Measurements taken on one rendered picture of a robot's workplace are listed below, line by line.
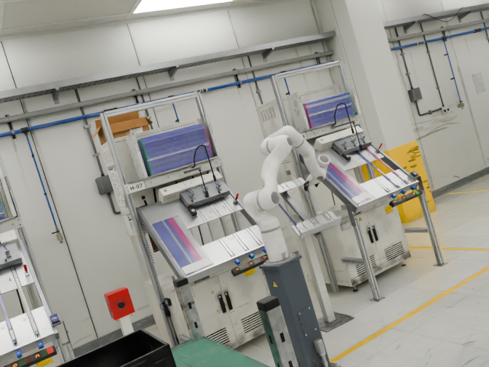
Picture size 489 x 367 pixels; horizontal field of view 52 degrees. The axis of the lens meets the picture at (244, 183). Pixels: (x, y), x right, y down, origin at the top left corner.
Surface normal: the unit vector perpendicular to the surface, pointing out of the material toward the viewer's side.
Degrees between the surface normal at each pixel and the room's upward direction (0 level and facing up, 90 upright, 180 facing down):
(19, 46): 90
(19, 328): 47
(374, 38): 90
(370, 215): 90
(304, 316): 90
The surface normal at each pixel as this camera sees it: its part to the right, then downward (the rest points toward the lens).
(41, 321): 0.15, -0.72
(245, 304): 0.47, -0.09
